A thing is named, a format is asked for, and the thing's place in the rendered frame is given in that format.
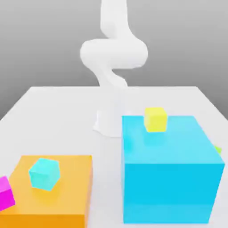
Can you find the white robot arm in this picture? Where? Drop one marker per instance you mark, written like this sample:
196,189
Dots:
114,53

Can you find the small yellow cube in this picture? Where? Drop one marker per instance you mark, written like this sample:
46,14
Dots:
155,119

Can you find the small cyan cube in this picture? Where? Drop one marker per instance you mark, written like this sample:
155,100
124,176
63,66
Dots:
44,174

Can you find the small green cube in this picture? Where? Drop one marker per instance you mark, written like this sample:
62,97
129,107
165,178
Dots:
218,150

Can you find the small magenta cube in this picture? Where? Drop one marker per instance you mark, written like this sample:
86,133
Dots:
5,194

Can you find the large blue box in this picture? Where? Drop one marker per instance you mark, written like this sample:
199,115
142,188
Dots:
171,187

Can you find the large orange box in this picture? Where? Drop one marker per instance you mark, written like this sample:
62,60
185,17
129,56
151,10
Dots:
53,204

